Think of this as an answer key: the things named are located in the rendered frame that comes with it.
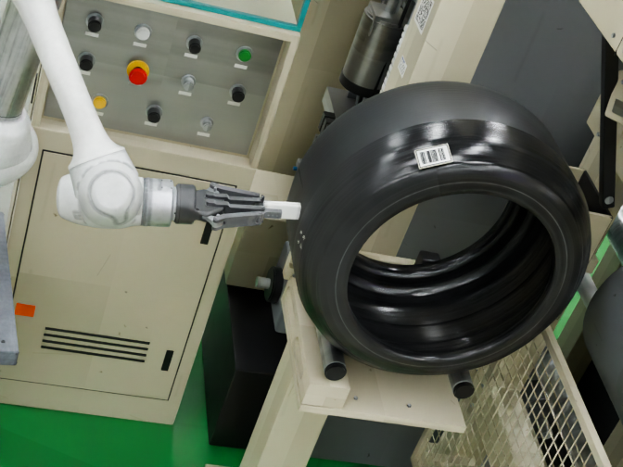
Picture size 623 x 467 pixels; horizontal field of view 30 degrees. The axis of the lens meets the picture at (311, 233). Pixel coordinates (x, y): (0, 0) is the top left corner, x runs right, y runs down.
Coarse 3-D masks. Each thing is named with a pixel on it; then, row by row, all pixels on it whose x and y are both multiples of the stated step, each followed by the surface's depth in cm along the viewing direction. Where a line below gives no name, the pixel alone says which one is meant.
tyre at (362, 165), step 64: (384, 128) 213; (448, 128) 208; (512, 128) 212; (320, 192) 214; (384, 192) 206; (448, 192) 207; (512, 192) 209; (576, 192) 215; (320, 256) 214; (512, 256) 251; (576, 256) 220; (320, 320) 224; (384, 320) 249; (448, 320) 250; (512, 320) 242
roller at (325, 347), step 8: (320, 336) 238; (320, 344) 237; (328, 344) 235; (328, 352) 233; (336, 352) 233; (328, 360) 232; (336, 360) 231; (344, 360) 233; (328, 368) 231; (336, 368) 231; (344, 368) 231; (328, 376) 232; (336, 376) 232
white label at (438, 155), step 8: (416, 152) 205; (424, 152) 205; (432, 152) 205; (440, 152) 204; (448, 152) 204; (424, 160) 204; (432, 160) 204; (440, 160) 204; (448, 160) 203; (424, 168) 203
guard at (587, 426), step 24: (552, 336) 247; (504, 360) 266; (480, 384) 277; (504, 384) 264; (480, 408) 274; (504, 408) 262; (552, 408) 241; (576, 408) 231; (432, 432) 299; (480, 432) 272; (504, 432) 260; (528, 432) 249; (432, 456) 297; (456, 456) 282; (480, 456) 270; (504, 456) 258; (600, 456) 219
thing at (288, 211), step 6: (264, 204) 218; (270, 204) 218; (276, 204) 219; (282, 204) 219; (282, 210) 219; (288, 210) 219; (294, 210) 219; (282, 216) 220; (288, 216) 220; (294, 216) 220
